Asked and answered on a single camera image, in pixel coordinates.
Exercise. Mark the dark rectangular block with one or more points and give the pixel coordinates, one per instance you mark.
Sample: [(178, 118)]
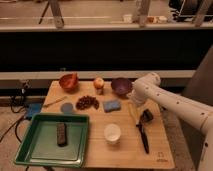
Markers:
[(61, 134)]

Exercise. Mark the yellow banana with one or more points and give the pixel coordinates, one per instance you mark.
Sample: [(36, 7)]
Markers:
[(133, 112)]

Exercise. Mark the purple bowl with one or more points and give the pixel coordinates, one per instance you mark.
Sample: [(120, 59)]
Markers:
[(121, 86)]

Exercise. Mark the blue sponge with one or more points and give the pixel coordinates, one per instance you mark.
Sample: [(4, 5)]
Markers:
[(112, 105)]

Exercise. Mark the wooden spoon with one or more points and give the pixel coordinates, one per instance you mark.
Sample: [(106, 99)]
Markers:
[(54, 102)]

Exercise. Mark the blue box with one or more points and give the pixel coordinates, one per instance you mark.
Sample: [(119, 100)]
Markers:
[(33, 109)]

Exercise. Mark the small dark object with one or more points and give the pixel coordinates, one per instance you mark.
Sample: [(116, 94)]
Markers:
[(147, 116)]

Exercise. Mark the orange bowl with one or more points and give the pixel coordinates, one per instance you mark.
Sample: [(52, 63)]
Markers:
[(69, 82)]

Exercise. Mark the green plastic tray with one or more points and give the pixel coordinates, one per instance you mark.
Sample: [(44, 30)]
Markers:
[(39, 145)]

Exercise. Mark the red yellow apple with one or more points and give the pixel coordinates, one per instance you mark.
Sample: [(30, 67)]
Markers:
[(98, 83)]

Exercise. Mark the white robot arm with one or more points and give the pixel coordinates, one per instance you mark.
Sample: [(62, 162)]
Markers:
[(196, 114)]

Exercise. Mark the white cup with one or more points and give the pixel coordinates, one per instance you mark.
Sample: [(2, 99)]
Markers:
[(112, 133)]

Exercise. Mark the wooden cutting board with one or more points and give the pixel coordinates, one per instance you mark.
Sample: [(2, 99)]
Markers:
[(129, 151)]

